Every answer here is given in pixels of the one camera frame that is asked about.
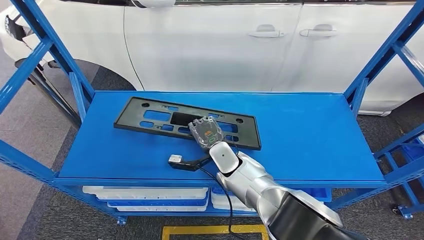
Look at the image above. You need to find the white car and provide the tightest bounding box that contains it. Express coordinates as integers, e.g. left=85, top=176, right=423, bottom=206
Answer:
left=0, top=0, right=424, bottom=117

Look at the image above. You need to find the black camera cable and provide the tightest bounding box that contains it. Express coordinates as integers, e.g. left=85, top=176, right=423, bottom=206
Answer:
left=198, top=167, right=248, bottom=240

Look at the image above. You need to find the black camera bracket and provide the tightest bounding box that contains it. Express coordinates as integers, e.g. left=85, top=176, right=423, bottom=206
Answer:
left=168, top=154, right=213, bottom=172

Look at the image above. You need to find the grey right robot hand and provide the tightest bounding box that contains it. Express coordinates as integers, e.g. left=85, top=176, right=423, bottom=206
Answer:
left=188, top=115, right=225, bottom=151

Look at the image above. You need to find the white car door handle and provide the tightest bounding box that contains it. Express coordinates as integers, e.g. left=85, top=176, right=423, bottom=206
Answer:
left=248, top=24, right=286, bottom=38
left=299, top=23, right=338, bottom=38

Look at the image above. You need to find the blue metal shelf rack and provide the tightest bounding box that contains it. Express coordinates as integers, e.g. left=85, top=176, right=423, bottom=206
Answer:
left=0, top=0, right=424, bottom=227
left=374, top=124, right=424, bottom=220

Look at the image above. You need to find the black plastic mounting plate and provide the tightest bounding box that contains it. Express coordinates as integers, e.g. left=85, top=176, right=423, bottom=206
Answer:
left=113, top=96, right=262, bottom=151

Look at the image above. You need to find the white plastic storage bin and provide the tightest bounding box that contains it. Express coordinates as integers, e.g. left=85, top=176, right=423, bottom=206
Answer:
left=210, top=188, right=256, bottom=213
left=115, top=202, right=209, bottom=213
left=82, top=186, right=210, bottom=201

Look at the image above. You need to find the dark grey metal beam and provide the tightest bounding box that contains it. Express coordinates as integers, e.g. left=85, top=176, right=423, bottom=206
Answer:
left=14, top=57, right=83, bottom=128

